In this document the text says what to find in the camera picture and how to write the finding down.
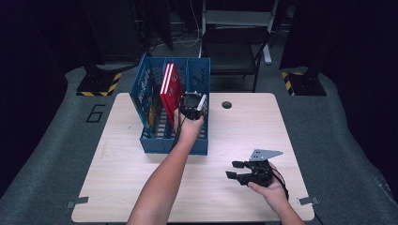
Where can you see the person's right hand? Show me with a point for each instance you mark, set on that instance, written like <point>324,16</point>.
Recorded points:
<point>275,192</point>

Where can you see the red picture book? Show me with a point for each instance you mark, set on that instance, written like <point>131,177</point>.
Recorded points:
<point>165,78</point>
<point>176,89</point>

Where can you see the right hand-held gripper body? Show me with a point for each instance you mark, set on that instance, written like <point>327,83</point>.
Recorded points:
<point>259,173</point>

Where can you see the person's left hand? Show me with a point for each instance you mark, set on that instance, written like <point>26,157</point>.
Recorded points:
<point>189,129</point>

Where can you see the blue plastic file rack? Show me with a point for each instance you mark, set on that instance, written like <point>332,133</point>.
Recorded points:
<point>198,75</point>

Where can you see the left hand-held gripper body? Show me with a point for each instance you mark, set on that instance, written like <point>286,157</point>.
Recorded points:
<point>189,106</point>

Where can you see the grey floor carpet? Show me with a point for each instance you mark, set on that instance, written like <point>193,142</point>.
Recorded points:
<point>338,140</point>

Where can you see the black stand with striped base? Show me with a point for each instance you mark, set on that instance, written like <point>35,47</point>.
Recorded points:
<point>308,86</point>
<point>100,84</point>

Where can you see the white metal desk frame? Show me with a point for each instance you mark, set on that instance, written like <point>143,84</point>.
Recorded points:
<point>237,18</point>

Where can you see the white caterpillar picture book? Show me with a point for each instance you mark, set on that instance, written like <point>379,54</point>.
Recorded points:
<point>202,102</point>

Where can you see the grey tape strip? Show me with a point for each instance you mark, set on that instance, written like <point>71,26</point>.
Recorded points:
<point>78,201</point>
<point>308,200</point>

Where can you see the blue picture book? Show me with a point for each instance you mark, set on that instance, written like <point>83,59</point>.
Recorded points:
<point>144,93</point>

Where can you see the black equipment stand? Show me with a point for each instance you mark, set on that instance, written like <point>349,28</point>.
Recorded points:
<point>162,25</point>

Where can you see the black folding chair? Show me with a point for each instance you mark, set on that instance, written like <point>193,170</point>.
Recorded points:
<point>233,56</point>

